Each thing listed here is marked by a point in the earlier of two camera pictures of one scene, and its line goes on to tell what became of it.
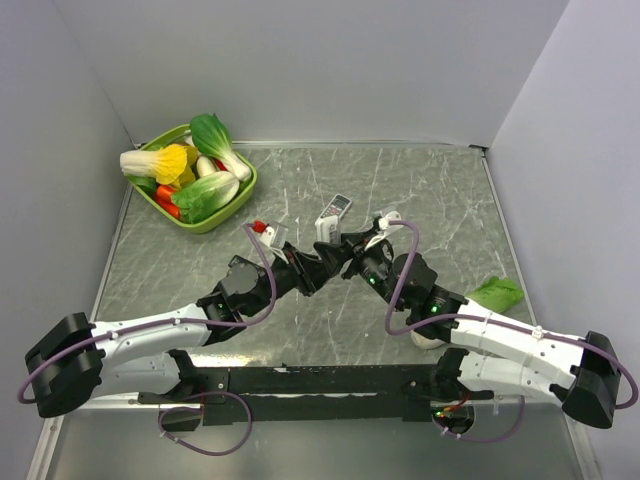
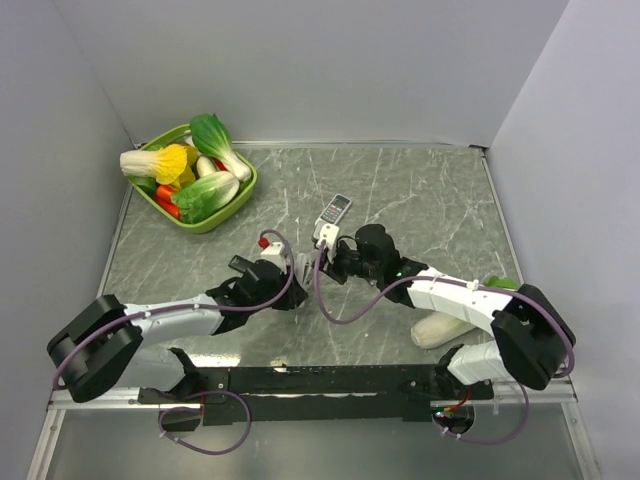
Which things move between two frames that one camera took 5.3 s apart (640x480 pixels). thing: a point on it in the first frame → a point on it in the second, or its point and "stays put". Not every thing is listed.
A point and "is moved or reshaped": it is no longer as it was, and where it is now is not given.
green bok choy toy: x=211 y=135 stays put
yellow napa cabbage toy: x=169 y=163 stays put
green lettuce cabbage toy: x=199 y=198 stays put
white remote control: x=327 y=229 is moved or reshaped
